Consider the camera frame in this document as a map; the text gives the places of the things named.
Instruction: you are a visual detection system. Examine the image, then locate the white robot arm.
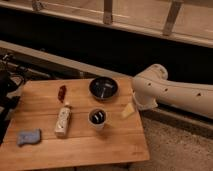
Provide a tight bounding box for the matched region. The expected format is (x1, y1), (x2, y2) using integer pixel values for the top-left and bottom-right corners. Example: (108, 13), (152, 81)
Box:
(131, 64), (213, 119)

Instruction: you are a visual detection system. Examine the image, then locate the black equipment with cables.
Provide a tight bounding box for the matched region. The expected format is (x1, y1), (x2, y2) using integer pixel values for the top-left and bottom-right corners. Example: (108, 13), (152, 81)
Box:
(0, 54), (25, 144)

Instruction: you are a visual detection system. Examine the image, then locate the metal rail frame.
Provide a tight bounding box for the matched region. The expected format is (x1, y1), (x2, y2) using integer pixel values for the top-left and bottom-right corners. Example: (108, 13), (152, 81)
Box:
(0, 0), (213, 48)

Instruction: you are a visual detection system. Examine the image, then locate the wooden board table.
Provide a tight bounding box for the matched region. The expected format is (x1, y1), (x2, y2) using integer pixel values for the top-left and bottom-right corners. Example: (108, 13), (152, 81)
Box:
(0, 77), (150, 171)

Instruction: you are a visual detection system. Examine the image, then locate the white bottle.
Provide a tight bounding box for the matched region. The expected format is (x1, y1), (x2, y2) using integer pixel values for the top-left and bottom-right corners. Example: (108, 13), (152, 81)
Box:
(54, 102), (71, 138)

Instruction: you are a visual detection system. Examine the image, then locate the white cup dark inside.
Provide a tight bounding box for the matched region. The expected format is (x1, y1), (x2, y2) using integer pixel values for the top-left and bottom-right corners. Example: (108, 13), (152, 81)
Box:
(88, 108), (107, 131)

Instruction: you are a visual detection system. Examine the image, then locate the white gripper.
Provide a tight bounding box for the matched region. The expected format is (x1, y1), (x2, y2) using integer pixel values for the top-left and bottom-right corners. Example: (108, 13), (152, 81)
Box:
(121, 92), (158, 119)

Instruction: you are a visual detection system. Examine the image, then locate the dark red pepper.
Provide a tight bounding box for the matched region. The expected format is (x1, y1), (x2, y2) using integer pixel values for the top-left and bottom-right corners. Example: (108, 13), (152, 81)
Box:
(58, 85), (67, 103)

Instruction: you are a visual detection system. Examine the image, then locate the black bowl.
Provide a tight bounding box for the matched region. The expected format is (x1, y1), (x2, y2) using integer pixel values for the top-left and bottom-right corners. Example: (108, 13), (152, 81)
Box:
(89, 77), (118, 101)

